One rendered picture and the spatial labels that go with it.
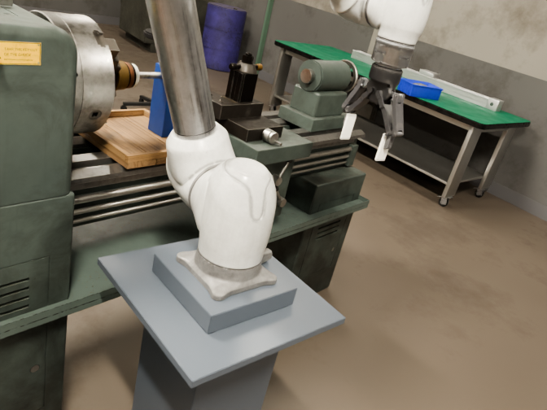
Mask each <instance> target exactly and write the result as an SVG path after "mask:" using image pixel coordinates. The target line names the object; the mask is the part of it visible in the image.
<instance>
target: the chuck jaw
mask: <svg viewBox="0 0 547 410"><path fill-rule="evenodd" d="M94 37H95V39H96V41H97V43H98V45H100V46H101V47H104V46H105V45H106V46H109V48H110V51H111V53H112V60H113V64H114V70H115V74H118V72H119V71H120V70H121V66H120V64H119V62H120V61H119V59H118V57H117V54H118V53H119V51H120V50H119V48H118V46H117V44H116V41H115V39H109V38H104V37H103V35H102V34H98V33H96V32H94Z"/></svg>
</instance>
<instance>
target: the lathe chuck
mask: <svg viewBox="0 0 547 410"><path fill-rule="evenodd" d="M54 13H55V14H56V15H58V16H59V17H60V18H61V19H62V20H63V21H64V23H65V24H66V25H67V26H68V28H69V30H70V32H71V34H72V36H73V38H74V41H75V43H76V45H77V50H78V53H79V56H80V61H81V70H82V79H83V95H82V103H81V110H80V114H79V116H78V119H77V122H76V123H75V125H74V127H73V133H87V132H95V131H98V130H99V129H101V128H102V127H103V126H104V124H105V123H106V121H107V119H108V117H109V115H110V113H111V111H112V106H113V102H114V97H115V70H114V64H113V60H112V53H111V51H110V48H109V46H106V45H105V46H104V47H101V46H100V45H98V43H97V41H96V39H95V37H94V32H96V33H98V34H103V32H102V30H101V29H100V27H99V26H98V25H97V24H96V23H95V22H94V21H93V20H92V19H91V18H90V17H88V16H86V15H78V14H72V15H70V14H69V13H66V14H65V13H61V12H54ZM95 110H100V111H101V115H100V116H99V117H98V118H96V119H90V118H89V115H90V113H91V112H92V111H95Z"/></svg>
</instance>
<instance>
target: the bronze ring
mask: <svg viewBox="0 0 547 410"><path fill-rule="evenodd" d="M119 61H120V62H119V64H120V66H121V70H120V71H119V72H118V74H115V87H116V91H117V90H122V89H128V88H132V87H134V85H135V83H136V79H137V74H136V70H135V68H134V66H133V65H132V64H131V63H128V62H123V61H121V60H119Z"/></svg>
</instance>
